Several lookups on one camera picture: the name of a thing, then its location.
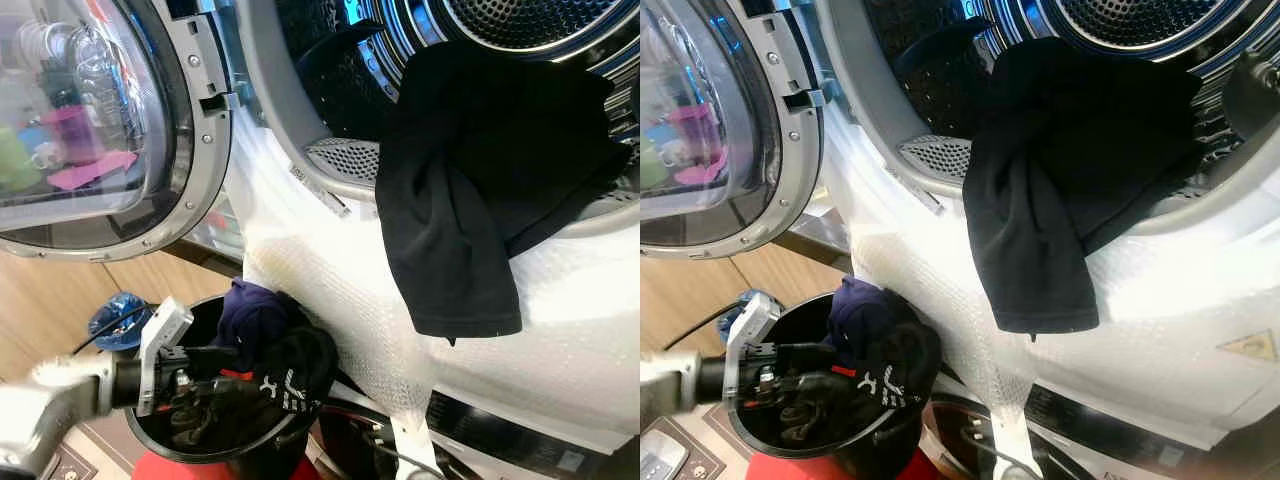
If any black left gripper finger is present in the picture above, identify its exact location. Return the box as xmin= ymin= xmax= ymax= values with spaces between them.
xmin=825 ymin=345 xmax=881 ymax=373
xmin=235 ymin=350 xmax=291 ymax=376
xmin=215 ymin=385 xmax=286 ymax=416
xmin=800 ymin=380 xmax=871 ymax=411

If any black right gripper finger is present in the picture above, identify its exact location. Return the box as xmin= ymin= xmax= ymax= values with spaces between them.
xmin=1222 ymin=52 xmax=1280 ymax=143

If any black garment with white print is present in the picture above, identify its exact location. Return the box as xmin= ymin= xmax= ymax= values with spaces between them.
xmin=775 ymin=318 xmax=943 ymax=446
xmin=170 ymin=320 xmax=339 ymax=451

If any plain black garment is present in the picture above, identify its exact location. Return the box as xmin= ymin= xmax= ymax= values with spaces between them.
xmin=375 ymin=40 xmax=636 ymax=339
xmin=962 ymin=38 xmax=1206 ymax=336

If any white washing machine dark panel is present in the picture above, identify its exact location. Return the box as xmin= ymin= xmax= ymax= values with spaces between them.
xmin=920 ymin=385 xmax=1280 ymax=480
xmin=315 ymin=375 xmax=641 ymax=480

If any navy blue garment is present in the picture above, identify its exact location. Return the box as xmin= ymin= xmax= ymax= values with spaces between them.
xmin=215 ymin=278 xmax=301 ymax=351
xmin=828 ymin=277 xmax=906 ymax=346

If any black laundry bucket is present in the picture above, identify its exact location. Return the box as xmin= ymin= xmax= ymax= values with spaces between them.
xmin=727 ymin=290 xmax=946 ymax=480
xmin=125 ymin=293 xmax=341 ymax=480

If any red stool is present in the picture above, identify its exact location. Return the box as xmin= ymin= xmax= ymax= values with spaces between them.
xmin=130 ymin=448 xmax=321 ymax=480
xmin=745 ymin=450 xmax=936 ymax=480

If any steel perforated drum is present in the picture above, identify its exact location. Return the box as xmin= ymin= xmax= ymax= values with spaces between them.
xmin=865 ymin=0 xmax=1280 ymax=151
xmin=275 ymin=0 xmax=641 ymax=141

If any round glass dryer door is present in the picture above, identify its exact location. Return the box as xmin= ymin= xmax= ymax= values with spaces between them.
xmin=0 ymin=0 xmax=236 ymax=263
xmin=640 ymin=0 xmax=826 ymax=261

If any clear bubble wrap sheet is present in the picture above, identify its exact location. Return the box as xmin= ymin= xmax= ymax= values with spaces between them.
xmin=825 ymin=130 xmax=1280 ymax=441
xmin=225 ymin=130 xmax=641 ymax=441

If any yellow warning sticker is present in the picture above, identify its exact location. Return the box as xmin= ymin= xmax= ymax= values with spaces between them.
xmin=1217 ymin=330 xmax=1280 ymax=364

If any white front-load dryer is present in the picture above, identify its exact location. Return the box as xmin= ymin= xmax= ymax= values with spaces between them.
xmin=160 ymin=0 xmax=641 ymax=471
xmin=760 ymin=0 xmax=1280 ymax=451

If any black floor cable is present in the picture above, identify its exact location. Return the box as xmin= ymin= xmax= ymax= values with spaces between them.
xmin=70 ymin=305 xmax=151 ymax=357
xmin=665 ymin=300 xmax=746 ymax=351

